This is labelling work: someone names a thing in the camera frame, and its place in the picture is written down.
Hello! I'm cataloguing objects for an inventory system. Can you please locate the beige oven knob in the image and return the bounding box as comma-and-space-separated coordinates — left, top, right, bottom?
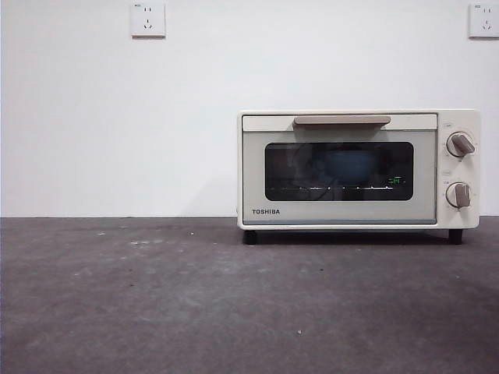
445, 132, 476, 159
444, 181, 472, 207

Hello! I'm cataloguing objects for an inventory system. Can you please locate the oven door with beige handle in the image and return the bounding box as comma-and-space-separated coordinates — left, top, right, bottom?
241, 112, 437, 226

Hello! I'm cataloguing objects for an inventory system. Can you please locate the blue ribbed bowl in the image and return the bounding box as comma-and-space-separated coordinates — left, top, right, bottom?
322, 150, 378, 184

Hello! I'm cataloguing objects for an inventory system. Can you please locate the white wall socket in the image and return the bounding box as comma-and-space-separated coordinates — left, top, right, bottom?
467, 2, 499, 39
130, 1, 167, 39

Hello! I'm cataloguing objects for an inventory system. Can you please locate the cream toaster oven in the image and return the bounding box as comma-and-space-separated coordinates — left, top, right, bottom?
236, 108, 481, 245

